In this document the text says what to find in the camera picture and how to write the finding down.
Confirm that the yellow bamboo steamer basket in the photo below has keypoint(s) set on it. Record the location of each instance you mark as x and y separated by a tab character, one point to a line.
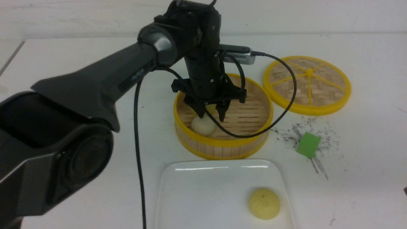
255	115

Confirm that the yellow steamed bun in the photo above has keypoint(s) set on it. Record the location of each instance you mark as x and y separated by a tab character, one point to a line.
264	204
211	108

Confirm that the white steamed bun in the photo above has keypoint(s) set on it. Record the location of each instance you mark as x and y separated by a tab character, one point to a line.
203	126

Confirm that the white square plate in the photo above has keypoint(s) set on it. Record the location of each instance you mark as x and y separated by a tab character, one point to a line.
214	195

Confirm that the green square sticker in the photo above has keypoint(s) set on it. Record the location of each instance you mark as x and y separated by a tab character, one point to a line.
308	145

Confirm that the yellow bamboo steamer lid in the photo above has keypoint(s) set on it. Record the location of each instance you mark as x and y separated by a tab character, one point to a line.
322	88

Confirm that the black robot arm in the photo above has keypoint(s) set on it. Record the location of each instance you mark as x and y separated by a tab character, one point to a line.
58	137

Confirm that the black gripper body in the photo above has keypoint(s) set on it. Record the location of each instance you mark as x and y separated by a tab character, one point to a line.
208	81

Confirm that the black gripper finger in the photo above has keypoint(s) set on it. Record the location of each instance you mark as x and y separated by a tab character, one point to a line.
196	104
222	108

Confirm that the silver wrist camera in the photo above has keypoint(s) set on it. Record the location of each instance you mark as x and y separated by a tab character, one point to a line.
242	54

